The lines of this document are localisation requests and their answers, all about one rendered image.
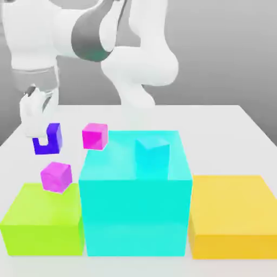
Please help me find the small cyan cube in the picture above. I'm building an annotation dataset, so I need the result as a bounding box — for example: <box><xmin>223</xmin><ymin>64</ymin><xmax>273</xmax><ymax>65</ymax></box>
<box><xmin>135</xmin><ymin>137</ymin><xmax>171</xmax><ymax>181</ymax></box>

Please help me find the small magenta cube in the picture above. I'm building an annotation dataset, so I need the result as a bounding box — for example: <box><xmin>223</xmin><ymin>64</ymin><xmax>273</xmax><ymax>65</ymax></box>
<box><xmin>82</xmin><ymin>122</ymin><xmax>109</xmax><ymax>151</ymax></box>

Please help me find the large yellow box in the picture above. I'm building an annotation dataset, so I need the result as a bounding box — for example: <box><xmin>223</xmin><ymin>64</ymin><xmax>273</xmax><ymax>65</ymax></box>
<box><xmin>187</xmin><ymin>174</ymin><xmax>277</xmax><ymax>260</ymax></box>

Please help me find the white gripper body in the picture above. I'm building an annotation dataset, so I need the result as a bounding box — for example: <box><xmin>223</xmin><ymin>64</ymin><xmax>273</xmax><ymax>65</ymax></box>
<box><xmin>19</xmin><ymin>88</ymin><xmax>55</xmax><ymax>139</ymax></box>

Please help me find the large lime green box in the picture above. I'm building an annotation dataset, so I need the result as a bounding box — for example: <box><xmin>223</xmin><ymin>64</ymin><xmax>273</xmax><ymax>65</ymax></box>
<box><xmin>0</xmin><ymin>182</ymin><xmax>85</xmax><ymax>258</ymax></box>

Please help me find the large cyan box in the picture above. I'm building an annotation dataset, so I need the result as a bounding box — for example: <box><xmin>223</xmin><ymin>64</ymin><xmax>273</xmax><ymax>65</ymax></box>
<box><xmin>78</xmin><ymin>129</ymin><xmax>194</xmax><ymax>258</ymax></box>

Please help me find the small pink cube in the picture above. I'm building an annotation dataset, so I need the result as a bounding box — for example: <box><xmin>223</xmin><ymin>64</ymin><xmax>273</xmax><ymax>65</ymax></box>
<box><xmin>39</xmin><ymin>161</ymin><xmax>73</xmax><ymax>194</ymax></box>

